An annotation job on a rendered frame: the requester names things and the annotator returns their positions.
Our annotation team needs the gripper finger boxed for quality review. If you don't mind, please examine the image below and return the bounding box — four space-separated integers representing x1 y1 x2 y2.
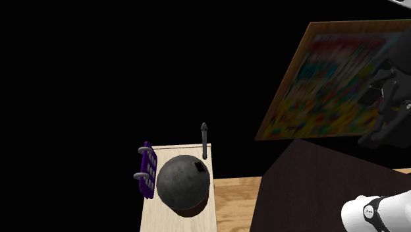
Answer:
357 69 400 115
357 100 411 150

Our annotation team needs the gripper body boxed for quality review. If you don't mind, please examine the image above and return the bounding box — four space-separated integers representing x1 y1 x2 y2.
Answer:
384 30 411 107

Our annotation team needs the black pen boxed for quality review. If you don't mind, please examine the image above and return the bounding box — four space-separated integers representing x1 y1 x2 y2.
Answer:
200 122 209 161

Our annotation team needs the dark grey sphere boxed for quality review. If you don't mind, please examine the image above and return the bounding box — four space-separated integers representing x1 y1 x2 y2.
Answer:
155 154 211 212

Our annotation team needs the pale wooden table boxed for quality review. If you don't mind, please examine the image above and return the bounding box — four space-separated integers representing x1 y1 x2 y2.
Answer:
139 143 219 232

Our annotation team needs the purple rack with grey handles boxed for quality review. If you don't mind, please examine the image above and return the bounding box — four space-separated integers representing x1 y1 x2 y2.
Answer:
133 140 159 200

